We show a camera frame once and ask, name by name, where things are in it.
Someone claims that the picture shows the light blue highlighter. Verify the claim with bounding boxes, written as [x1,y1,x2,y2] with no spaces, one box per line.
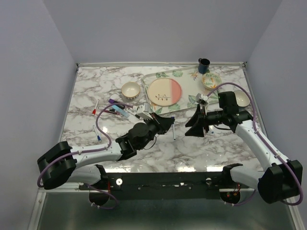
[112,105,129,118]

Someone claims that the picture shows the pink red pen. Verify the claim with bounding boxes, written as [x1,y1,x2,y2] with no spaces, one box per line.
[109,109,120,115]

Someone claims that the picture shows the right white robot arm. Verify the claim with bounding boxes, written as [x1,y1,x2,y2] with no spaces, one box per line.
[185,92,304,205]

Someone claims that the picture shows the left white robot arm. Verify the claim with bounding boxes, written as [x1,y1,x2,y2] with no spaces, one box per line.
[37,113,175,190]

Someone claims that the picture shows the red cap whiteboard marker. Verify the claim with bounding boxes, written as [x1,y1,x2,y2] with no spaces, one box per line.
[92,99,99,115]

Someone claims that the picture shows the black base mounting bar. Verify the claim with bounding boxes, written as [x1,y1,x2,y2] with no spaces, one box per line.
[93,172,247,201]

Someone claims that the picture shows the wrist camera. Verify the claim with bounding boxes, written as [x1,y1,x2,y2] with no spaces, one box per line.
[196,93,209,105]
[135,103,152,120]

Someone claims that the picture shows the cream and pink plate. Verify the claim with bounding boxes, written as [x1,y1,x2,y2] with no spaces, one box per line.
[147,78,182,106]

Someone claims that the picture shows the white bowl blue stripes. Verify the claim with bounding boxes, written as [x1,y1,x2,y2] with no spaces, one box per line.
[121,81,141,100]

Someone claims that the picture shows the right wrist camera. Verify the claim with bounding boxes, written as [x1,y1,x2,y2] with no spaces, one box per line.
[196,93,209,105]

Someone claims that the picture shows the purple highlighter black cap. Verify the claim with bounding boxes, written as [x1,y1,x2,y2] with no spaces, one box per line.
[108,99,120,105]

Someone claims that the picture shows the small blue whiteboard marker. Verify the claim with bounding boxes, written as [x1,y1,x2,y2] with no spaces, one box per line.
[172,123,176,140]

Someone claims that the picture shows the blue cap thin marker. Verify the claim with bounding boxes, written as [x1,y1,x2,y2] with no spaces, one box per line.
[93,125,102,143]

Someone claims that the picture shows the floral yellow rimmed bowl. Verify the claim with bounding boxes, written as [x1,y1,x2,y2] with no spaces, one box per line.
[202,72,222,90]

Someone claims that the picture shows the floral rectangular serving tray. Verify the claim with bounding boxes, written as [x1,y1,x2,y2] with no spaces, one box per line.
[142,66,211,115]

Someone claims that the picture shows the dark blue mug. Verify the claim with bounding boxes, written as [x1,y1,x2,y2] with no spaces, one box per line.
[198,58,211,74]

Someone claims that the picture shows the teal rimmed white bowl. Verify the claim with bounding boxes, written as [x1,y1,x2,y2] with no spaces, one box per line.
[234,90,250,107]

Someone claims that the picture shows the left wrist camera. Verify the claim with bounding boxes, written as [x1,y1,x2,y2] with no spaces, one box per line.
[135,103,152,120]

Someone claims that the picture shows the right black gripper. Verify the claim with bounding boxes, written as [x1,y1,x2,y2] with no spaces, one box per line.
[185,103,226,137]

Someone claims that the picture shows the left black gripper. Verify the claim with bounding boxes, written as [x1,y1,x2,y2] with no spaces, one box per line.
[138,113,174,150]

